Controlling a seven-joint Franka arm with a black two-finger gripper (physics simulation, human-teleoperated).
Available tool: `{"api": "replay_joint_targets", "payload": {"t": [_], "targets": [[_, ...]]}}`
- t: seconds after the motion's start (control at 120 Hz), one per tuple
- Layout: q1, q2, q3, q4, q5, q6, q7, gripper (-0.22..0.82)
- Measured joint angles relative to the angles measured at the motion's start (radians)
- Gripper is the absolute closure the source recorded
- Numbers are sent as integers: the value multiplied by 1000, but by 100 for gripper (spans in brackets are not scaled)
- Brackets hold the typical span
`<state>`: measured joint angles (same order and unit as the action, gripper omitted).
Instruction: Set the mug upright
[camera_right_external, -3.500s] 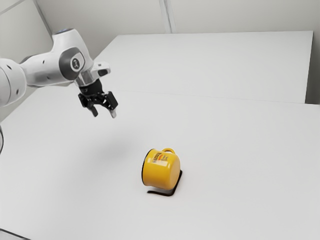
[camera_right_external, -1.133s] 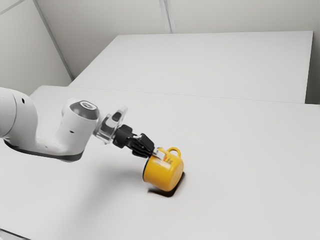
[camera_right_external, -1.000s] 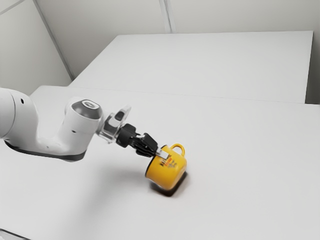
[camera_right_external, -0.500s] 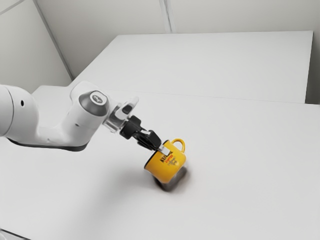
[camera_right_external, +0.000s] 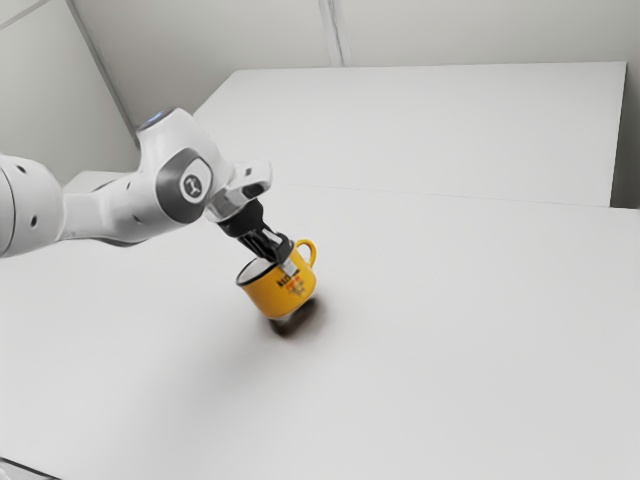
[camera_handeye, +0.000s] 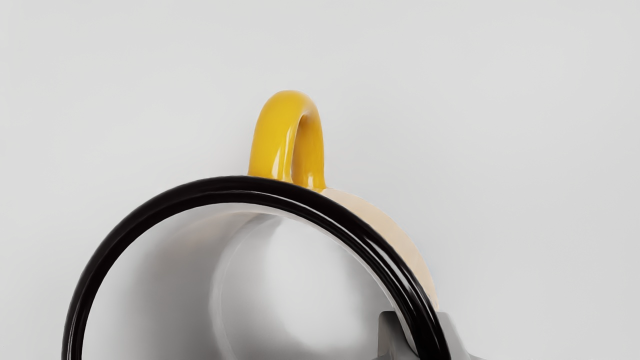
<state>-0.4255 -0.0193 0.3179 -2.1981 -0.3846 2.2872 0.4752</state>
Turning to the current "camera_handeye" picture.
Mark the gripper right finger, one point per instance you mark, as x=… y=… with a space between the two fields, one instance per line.
x=457 y=347

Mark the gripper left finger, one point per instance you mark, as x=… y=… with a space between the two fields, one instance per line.
x=392 y=340

